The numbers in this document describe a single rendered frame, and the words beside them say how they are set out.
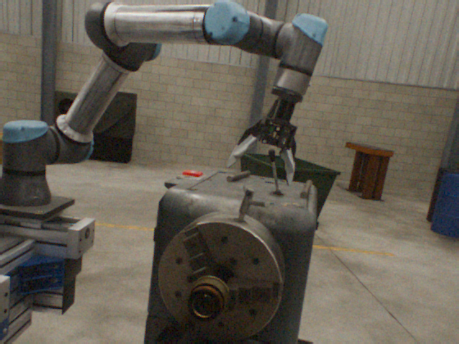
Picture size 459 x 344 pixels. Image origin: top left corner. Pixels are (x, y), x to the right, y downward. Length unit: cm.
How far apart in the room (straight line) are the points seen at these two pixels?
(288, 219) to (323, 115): 1040
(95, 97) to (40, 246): 46
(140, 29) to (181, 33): 11
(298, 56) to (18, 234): 91
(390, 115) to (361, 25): 219
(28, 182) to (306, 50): 83
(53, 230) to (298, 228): 69
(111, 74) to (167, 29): 34
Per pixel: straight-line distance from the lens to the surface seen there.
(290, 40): 102
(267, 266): 111
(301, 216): 126
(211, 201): 128
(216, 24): 94
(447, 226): 758
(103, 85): 135
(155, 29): 106
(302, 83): 101
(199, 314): 103
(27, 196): 140
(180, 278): 117
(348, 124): 1181
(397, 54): 1225
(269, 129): 101
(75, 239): 136
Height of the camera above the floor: 151
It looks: 13 degrees down
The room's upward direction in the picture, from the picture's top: 7 degrees clockwise
